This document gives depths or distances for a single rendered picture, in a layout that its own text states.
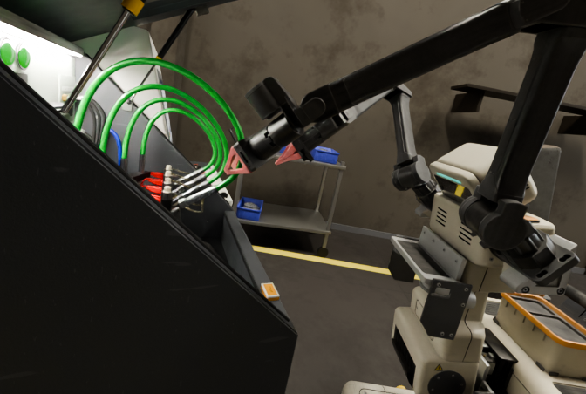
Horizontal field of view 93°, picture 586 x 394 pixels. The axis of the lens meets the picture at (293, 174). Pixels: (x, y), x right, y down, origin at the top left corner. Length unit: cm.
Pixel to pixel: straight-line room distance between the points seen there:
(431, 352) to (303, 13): 344
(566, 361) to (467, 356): 27
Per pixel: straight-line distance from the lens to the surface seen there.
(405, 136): 109
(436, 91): 398
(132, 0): 44
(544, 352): 116
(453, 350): 98
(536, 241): 73
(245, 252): 87
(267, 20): 375
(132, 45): 112
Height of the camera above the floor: 136
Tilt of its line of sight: 11 degrees down
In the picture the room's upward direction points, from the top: 11 degrees clockwise
